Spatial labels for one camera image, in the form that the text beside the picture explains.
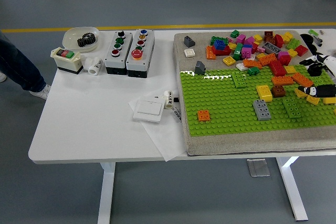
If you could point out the magenta four-stud brick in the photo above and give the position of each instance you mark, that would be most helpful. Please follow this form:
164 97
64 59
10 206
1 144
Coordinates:
246 53

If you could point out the dark grey eight-stud brick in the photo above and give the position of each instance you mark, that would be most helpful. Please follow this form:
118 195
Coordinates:
272 48

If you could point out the white wall switch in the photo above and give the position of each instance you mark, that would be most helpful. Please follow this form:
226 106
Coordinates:
148 110

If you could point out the lime green brick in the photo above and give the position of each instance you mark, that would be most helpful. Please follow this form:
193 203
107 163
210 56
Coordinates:
293 43

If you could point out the green studded baseplate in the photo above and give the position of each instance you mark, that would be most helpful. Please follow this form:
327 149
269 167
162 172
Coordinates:
223 103

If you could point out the yellow four-stud brick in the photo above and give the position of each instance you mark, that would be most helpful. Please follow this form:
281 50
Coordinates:
313 100

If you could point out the orange four-stud brick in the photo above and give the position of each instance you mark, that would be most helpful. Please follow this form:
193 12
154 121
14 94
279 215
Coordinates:
204 115

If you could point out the small dark green brick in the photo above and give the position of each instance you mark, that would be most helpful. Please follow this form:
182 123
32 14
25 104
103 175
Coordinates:
253 71

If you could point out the black brick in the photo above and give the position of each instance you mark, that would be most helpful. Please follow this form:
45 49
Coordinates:
316 70

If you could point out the long green brick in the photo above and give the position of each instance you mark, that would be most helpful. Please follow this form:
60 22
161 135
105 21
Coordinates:
237 52

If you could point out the grey-brown mat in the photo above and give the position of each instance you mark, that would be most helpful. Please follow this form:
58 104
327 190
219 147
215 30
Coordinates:
210 145

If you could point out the green eight-stud brick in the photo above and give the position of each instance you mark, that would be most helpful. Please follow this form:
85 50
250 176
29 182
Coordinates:
215 40

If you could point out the grey emergency-stop control box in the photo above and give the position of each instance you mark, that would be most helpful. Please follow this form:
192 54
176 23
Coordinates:
135 66

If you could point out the white table leg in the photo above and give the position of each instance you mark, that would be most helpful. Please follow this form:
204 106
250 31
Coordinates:
106 195
295 195

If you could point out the white plastic bowl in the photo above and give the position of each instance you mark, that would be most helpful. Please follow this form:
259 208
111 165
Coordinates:
69 37

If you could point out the white paper sheet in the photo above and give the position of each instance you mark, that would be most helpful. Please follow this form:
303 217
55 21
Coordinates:
162 140

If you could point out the small white labelled cylinder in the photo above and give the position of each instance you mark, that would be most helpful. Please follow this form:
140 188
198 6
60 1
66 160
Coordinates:
168 100

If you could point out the yellow curved eight-stud brick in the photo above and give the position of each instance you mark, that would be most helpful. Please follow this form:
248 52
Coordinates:
264 93

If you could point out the orange eight-stud brick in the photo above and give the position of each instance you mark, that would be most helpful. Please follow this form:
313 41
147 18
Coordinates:
252 64
210 54
268 59
282 80
302 79

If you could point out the small pink brick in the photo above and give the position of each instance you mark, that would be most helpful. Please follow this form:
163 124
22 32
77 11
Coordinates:
261 49

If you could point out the small green block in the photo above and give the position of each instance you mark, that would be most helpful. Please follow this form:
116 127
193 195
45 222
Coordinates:
313 32

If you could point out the dark brown brick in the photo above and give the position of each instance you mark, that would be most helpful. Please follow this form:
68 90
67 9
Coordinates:
269 35

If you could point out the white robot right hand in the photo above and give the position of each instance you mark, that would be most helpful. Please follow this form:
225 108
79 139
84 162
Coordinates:
321 90

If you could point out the yellow flat brick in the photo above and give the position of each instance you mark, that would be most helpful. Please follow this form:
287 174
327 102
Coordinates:
290 69

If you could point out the green flat eight-stud plate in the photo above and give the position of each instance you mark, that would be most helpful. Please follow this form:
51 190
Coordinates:
239 80
292 108

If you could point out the red four-stud brick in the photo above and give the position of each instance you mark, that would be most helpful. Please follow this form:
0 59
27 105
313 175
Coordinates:
301 50

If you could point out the white square tile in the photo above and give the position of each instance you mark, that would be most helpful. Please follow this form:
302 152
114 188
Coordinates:
189 53

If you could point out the white brick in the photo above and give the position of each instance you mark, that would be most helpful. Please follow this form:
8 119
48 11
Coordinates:
241 67

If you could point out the large red brick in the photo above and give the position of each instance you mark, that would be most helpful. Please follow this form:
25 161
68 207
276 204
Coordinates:
277 68

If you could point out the yellow flat square tile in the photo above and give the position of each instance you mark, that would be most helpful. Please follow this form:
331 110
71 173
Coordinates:
229 61

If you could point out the silver floor plate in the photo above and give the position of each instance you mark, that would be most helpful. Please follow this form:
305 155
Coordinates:
258 167

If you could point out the dark grey slope brick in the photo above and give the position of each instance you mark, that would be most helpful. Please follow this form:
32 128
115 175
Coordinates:
189 41
200 68

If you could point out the brown four-stud brick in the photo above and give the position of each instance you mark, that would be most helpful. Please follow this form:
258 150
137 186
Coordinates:
278 91

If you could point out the grey four-button control box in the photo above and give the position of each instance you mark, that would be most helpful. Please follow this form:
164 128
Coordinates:
113 62

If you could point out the black gear stack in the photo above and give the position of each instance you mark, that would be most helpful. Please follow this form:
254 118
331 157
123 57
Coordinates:
86 40

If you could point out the grey metal part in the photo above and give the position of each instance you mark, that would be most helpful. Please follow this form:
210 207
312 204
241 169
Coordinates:
318 41

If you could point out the blue four-stud brick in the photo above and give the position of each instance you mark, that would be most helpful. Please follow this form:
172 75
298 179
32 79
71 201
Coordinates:
220 45

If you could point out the cream red-green switch box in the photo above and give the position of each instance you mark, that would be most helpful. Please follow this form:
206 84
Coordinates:
65 62

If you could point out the white pipe fitting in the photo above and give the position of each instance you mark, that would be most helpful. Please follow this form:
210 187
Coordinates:
94 68

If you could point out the small white tile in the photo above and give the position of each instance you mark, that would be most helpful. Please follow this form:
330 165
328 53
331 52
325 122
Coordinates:
252 57

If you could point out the small yellow brick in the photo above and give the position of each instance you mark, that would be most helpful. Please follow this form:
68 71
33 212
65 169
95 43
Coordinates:
261 56
232 46

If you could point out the light grey eight-stud brick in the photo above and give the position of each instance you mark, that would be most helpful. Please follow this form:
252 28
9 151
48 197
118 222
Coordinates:
261 110

